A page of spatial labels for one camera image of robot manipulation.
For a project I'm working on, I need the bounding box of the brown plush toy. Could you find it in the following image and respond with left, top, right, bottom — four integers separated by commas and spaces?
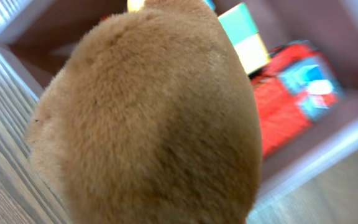
26, 0, 262, 224

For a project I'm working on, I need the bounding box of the multicoloured puzzle cube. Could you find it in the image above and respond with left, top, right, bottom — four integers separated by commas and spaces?
218, 2, 270, 74

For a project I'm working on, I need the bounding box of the red toy fire truck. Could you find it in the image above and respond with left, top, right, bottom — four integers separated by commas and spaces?
250, 40, 344, 158

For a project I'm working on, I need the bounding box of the yellow duck toy blue hat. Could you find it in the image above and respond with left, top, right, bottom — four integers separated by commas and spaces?
127, 0, 216, 12

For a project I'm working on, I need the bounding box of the white box with pink interior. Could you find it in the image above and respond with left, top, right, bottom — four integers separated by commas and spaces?
0, 0, 358, 223

